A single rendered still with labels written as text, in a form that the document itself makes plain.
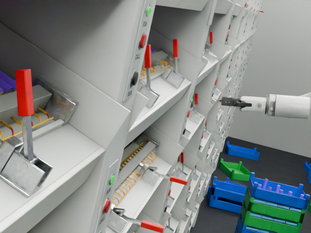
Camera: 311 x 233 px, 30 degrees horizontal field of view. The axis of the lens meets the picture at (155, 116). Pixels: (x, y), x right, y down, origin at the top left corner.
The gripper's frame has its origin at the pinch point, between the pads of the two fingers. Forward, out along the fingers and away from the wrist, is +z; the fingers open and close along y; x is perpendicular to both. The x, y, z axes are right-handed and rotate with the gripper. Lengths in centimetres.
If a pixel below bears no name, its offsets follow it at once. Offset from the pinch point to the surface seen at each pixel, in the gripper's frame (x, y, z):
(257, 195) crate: -60, 76, -15
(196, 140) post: -11.0, -27.4, 7.8
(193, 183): -40.7, 21.0, 13.1
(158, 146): 2, -98, 9
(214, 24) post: 29.7, -27.5, 4.7
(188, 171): -21.4, -31.0, 9.4
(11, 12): 31, -167, 13
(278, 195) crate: -59, 77, -26
